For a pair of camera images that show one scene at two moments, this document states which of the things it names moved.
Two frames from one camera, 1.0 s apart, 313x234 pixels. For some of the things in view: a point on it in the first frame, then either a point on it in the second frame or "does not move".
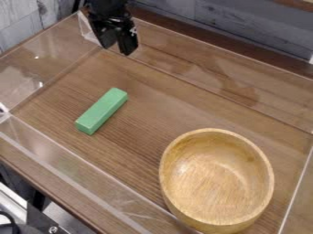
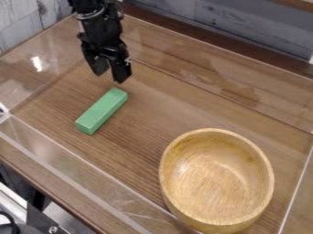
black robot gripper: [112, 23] → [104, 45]
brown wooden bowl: [217, 179] does not move
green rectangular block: [109, 103] does not move
